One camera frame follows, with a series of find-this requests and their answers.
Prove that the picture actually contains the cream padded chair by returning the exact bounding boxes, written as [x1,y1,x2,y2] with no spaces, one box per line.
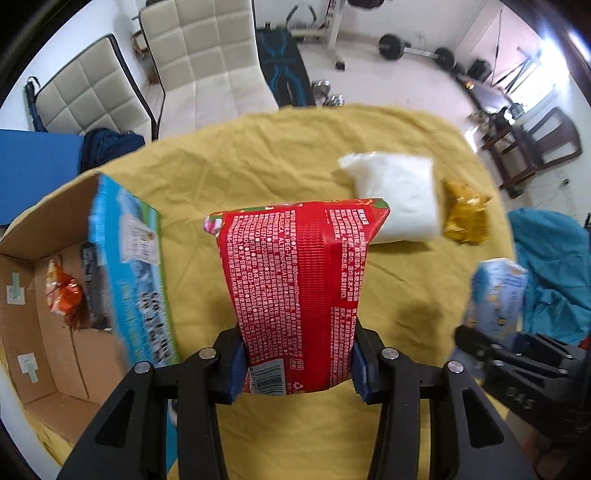
[137,0,280,139]
[25,34,161,140]

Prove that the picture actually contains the black barbell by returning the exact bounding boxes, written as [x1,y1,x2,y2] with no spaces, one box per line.
[378,32,456,71]

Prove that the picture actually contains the golden yellow snack packet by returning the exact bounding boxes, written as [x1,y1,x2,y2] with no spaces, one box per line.
[442,179,493,244]

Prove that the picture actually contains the dark wooden chair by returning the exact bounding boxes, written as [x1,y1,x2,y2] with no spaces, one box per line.
[480,105,583,195]

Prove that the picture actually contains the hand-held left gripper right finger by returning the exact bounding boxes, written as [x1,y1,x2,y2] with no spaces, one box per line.
[351,318,537,480]

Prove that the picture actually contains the white weight bench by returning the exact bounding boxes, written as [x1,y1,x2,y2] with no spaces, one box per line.
[286,0,348,48]

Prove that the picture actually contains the dark grey snack packet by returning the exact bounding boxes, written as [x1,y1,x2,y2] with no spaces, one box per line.
[80,242,114,330]

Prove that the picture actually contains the light blue snack packet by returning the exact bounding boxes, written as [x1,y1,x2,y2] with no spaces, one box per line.
[463,258,528,354]

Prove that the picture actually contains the yellow tablecloth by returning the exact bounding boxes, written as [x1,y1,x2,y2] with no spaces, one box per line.
[0,104,523,480]

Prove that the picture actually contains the cardboard box with blue print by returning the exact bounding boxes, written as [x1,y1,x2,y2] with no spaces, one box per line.
[0,173,184,457]

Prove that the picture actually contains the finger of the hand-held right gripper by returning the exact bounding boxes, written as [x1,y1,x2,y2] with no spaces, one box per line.
[482,357,542,412]
[454,325,520,365]

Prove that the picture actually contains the red snack packet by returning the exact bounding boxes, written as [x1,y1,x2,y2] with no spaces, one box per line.
[202,198,391,397]

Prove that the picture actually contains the white plastic packet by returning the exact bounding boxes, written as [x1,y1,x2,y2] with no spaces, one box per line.
[338,151,438,244]

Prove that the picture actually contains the chrome dumbbells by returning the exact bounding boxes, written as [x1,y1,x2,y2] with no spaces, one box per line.
[311,79,347,108]

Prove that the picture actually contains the teal cloth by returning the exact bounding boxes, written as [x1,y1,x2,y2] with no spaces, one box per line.
[507,208,591,348]

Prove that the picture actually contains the dark blue knitted cloth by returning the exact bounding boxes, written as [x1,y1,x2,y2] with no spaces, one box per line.
[82,128,145,174]

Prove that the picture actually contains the black mat with blue pattern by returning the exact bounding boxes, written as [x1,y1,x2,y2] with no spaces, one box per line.
[255,25,315,110]

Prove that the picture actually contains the blue board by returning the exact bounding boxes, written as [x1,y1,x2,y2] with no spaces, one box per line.
[0,128,86,228]

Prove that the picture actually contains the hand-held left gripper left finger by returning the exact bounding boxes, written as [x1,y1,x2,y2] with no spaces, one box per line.
[58,325,250,480]

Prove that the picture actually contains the orange snack packet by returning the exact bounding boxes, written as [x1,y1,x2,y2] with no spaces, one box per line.
[44,257,86,328]

